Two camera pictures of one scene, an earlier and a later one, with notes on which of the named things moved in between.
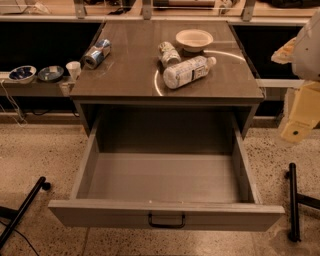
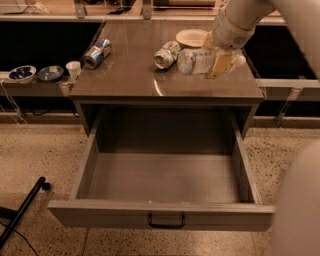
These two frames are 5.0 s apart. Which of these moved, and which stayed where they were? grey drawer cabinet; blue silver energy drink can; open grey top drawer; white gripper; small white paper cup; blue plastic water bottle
Moved: white gripper; blue plastic water bottle
Stayed: small white paper cup; blue silver energy drink can; open grey top drawer; grey drawer cabinet
